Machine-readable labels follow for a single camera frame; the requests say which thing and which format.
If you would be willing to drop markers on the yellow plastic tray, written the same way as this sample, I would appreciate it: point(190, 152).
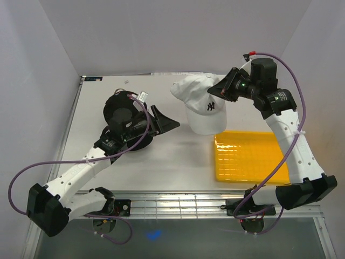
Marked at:
point(245, 156)

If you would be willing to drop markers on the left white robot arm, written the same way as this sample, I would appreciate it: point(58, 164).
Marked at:
point(52, 206)

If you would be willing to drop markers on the black NY baseball cap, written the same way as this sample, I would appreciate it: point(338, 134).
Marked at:
point(120, 102)

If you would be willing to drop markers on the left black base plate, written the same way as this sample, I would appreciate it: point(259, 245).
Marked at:
point(122, 207)

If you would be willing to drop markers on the left black corner label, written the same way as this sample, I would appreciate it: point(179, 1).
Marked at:
point(93, 78)

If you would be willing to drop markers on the aluminium frame rail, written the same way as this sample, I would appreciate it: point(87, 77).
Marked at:
point(158, 205)

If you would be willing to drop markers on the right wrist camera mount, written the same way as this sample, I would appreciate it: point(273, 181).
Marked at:
point(247, 58)

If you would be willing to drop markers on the white baseball cap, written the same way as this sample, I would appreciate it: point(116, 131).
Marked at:
point(206, 114)

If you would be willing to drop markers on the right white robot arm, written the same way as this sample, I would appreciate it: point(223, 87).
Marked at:
point(298, 179)

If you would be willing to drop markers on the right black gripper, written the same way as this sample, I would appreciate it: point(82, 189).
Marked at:
point(223, 88)

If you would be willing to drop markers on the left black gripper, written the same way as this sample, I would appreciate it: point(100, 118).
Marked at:
point(162, 123)

